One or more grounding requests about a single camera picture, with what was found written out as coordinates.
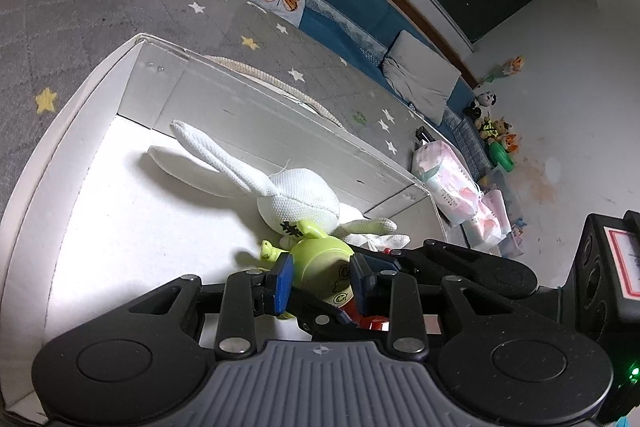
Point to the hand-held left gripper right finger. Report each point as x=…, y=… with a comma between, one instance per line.
x=361, y=279

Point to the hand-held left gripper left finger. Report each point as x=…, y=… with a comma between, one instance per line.
x=282, y=279

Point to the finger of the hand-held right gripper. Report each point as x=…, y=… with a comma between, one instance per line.
x=475, y=269
x=325, y=314

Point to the green toy figure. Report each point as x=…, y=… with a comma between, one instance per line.
x=320, y=259

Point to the red round toy figure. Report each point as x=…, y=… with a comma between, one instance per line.
x=375, y=322

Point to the white plush rabbit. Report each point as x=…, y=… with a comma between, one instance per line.
x=300, y=202

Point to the white cardboard box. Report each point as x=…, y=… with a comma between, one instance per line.
x=125, y=217

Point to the opened pink tissue pack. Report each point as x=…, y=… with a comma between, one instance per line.
x=492, y=219

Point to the pink white tissue pack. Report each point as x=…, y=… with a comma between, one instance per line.
x=445, y=177

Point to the green plastic toy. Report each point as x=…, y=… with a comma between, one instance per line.
x=502, y=156

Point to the panda plush toy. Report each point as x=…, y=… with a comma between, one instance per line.
x=482, y=102

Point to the grey cushion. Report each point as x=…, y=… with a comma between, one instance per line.
x=420, y=74

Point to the blue sofa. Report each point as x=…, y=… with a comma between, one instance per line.
x=350, y=14

